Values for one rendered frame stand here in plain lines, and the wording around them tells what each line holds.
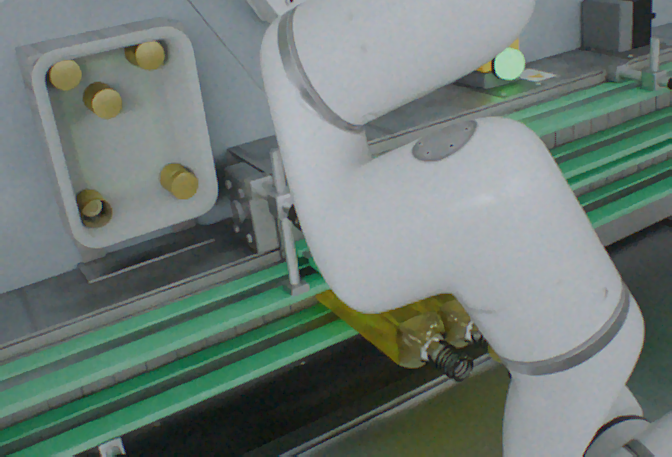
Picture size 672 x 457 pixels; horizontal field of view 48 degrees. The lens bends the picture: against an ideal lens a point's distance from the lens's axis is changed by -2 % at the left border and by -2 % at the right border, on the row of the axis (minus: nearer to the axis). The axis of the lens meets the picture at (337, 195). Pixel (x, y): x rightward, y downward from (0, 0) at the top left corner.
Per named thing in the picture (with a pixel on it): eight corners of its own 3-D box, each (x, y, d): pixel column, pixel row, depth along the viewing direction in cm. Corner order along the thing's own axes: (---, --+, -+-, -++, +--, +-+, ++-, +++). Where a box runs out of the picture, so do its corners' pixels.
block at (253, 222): (230, 238, 96) (254, 257, 90) (217, 168, 92) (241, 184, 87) (256, 229, 98) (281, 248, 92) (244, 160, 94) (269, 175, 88)
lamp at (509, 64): (491, 80, 109) (505, 84, 107) (490, 50, 108) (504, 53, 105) (514, 74, 111) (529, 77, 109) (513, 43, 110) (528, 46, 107)
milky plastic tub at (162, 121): (62, 230, 91) (79, 256, 84) (13, 46, 82) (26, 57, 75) (196, 188, 98) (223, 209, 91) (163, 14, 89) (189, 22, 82)
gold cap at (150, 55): (144, 29, 87) (156, 33, 84) (159, 55, 89) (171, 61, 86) (118, 44, 86) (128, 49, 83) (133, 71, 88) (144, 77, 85)
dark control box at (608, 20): (579, 46, 127) (619, 53, 120) (580, -1, 124) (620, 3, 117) (612, 37, 131) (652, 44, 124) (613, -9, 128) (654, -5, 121)
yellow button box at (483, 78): (452, 82, 115) (485, 91, 109) (449, 33, 112) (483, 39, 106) (487, 72, 118) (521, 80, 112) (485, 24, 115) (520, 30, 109)
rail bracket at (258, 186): (257, 271, 91) (308, 314, 81) (234, 138, 84) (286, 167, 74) (279, 263, 92) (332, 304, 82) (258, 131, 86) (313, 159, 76)
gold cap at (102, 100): (79, 85, 85) (88, 92, 82) (109, 78, 87) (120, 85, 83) (85, 115, 87) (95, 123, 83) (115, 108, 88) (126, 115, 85)
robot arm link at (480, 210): (616, 172, 51) (431, 242, 59) (460, -106, 44) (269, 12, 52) (625, 340, 39) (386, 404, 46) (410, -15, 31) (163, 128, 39)
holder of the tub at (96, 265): (74, 267, 93) (89, 292, 87) (14, 47, 82) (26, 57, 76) (202, 224, 101) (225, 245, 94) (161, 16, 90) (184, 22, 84)
